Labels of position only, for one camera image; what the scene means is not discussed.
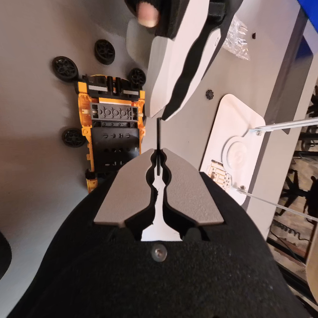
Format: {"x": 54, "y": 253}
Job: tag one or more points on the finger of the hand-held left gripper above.
{"x": 206, "y": 57}
{"x": 169, "y": 62}

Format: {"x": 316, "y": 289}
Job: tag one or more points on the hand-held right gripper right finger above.
{"x": 193, "y": 198}

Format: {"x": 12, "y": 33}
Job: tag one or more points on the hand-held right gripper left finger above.
{"x": 124, "y": 198}

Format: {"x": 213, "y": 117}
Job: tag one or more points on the clear plastic parts bag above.
{"x": 237, "y": 39}

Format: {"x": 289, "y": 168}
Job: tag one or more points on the black rim inserts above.
{"x": 210, "y": 94}

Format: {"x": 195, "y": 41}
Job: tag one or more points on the yellow lego car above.
{"x": 114, "y": 139}

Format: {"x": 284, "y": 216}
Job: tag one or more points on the black lego rod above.
{"x": 159, "y": 139}

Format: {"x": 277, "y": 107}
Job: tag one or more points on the lego sticker sheet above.
{"x": 219, "y": 175}

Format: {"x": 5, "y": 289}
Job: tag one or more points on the person's left hand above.
{"x": 147, "y": 13}

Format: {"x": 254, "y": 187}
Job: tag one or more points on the white metal book stand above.
{"x": 236, "y": 116}

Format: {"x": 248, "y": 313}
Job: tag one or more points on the blue plastic storage bin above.
{"x": 306, "y": 37}

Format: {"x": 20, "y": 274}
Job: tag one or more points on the black office chair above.
{"x": 300, "y": 191}

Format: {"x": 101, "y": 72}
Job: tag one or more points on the black textured chair armrest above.
{"x": 5, "y": 253}

